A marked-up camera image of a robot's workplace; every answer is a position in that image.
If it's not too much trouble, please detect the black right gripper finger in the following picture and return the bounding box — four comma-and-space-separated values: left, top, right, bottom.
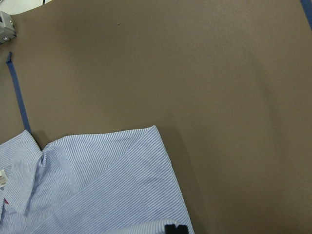
164, 224, 189, 234

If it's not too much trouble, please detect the blue striped button shirt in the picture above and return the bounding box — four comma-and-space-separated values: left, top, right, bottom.
0, 126, 194, 234

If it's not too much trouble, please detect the aluminium frame post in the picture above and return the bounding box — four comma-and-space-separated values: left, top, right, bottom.
0, 11, 17, 44

